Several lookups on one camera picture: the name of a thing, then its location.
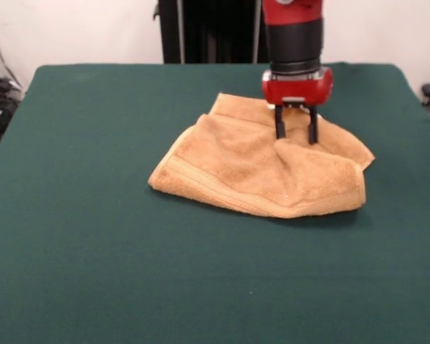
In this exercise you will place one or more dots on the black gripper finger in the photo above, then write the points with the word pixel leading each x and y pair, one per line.
pixel 280 122
pixel 313 125

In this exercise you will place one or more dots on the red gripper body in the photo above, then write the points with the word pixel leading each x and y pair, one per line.
pixel 297 91

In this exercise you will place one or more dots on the orange terry towel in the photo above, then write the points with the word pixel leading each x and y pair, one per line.
pixel 243 165

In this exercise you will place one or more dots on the dark green table cloth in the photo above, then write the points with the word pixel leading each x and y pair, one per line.
pixel 93 233

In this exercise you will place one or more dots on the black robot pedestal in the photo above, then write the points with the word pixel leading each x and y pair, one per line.
pixel 208 32

